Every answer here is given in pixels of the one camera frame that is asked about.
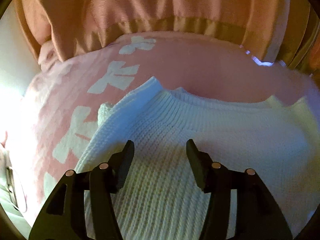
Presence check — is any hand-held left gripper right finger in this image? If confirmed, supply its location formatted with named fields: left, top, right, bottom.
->
left=186, top=139, right=293, bottom=240

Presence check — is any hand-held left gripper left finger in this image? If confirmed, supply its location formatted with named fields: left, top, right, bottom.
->
left=29, top=140, right=135, bottom=240

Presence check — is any white black red knit sweater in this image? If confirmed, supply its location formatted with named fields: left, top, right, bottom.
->
left=74, top=77, right=320, bottom=240

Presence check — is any orange curtain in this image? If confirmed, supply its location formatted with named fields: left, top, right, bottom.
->
left=14, top=0, right=320, bottom=68

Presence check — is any pink blanket with white bows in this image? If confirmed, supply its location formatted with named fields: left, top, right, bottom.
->
left=0, top=31, right=318, bottom=213

